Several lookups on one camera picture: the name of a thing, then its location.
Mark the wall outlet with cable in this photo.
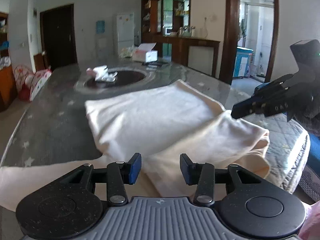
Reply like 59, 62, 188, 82
201, 17, 209, 39

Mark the cream garment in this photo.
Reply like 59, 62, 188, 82
0, 79, 271, 213

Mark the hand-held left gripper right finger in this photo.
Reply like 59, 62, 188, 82
180, 154, 267, 207

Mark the dark wooden door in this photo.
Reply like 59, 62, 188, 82
40, 4, 78, 68

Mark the wooden display shelf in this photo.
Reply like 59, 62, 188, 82
141, 0, 192, 37

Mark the hanging green cloth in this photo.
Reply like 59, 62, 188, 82
239, 17, 247, 39

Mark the white water dispenser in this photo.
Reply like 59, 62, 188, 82
95, 33, 108, 56

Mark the wooden cabinet with shelves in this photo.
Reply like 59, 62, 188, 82
0, 12, 18, 113

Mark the wooden stool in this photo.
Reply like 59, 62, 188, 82
33, 51, 49, 71

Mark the pink cloth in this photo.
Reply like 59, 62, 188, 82
297, 200, 320, 240

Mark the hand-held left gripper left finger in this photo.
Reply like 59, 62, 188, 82
54, 153, 142, 207

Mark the white refrigerator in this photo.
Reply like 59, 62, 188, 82
115, 12, 136, 53

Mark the floral cloth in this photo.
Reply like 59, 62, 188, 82
118, 46, 137, 59

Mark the dotted play tent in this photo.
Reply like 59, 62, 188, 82
14, 65, 53, 102

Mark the dark patterned cloth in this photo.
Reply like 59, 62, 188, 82
295, 165, 320, 205

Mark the blue low cabinet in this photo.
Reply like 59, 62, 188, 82
233, 46, 253, 79

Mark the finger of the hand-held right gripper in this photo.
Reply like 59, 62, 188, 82
231, 94, 269, 119
252, 74, 294, 98

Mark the wooden console table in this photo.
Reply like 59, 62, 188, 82
142, 35, 221, 78

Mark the white tissue box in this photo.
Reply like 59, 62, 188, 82
132, 43, 159, 63

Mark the round black induction cooker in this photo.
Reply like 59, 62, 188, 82
84, 70, 147, 88

